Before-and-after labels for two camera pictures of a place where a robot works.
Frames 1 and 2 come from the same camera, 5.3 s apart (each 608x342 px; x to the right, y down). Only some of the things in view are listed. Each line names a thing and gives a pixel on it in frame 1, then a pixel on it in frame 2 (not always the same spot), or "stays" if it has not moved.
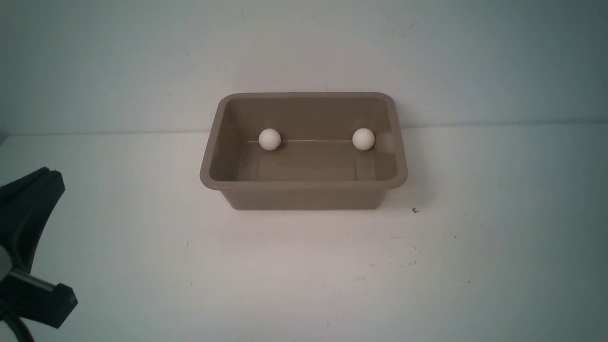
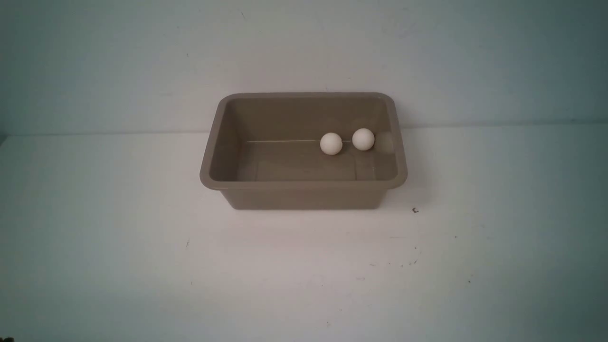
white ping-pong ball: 269,139 -> 331,143
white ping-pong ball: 363,139 stays
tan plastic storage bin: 316,166 stays
